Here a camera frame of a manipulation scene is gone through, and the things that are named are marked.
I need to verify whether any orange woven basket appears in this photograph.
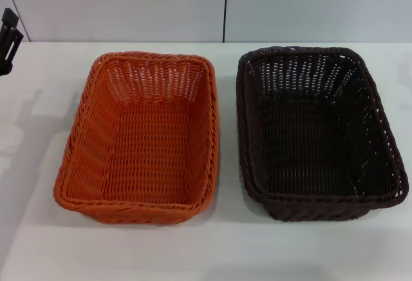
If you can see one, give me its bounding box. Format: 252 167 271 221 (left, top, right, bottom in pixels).
53 51 221 224

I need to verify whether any dark brown woven basket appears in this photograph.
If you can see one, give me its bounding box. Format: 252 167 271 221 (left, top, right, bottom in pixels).
236 45 409 222

